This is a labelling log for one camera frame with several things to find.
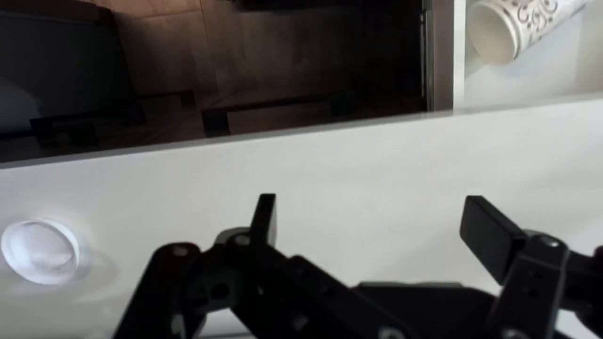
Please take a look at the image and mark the patterned paper cup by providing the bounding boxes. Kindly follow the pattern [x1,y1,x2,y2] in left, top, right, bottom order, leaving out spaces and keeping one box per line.
[468,0,591,67]

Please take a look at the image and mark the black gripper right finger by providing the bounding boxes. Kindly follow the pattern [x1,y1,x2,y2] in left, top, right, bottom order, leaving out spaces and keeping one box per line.
[461,194,603,339]

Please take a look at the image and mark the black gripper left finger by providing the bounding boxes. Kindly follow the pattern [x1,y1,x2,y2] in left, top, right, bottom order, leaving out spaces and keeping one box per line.
[112,192,419,339]

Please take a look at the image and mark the small white round dish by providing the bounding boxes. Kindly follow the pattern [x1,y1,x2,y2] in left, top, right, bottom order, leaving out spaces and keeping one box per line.
[0,216,86,288]

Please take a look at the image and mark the open white drawer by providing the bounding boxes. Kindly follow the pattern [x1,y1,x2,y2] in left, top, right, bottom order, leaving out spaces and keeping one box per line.
[427,0,603,116]

